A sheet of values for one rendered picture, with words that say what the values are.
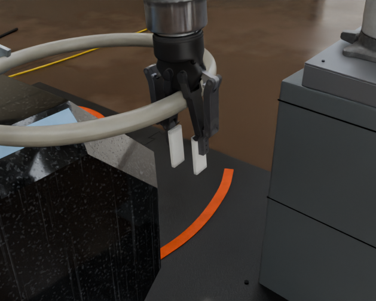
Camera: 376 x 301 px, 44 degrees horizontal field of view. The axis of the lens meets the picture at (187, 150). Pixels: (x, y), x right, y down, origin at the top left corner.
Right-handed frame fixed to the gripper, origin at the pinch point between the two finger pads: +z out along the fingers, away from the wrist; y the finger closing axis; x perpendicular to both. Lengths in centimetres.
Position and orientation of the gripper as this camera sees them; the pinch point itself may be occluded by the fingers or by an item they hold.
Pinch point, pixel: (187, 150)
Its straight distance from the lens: 77.9
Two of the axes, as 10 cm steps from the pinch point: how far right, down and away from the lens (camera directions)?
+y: -8.1, -2.4, 5.4
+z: 0.7, 8.7, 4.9
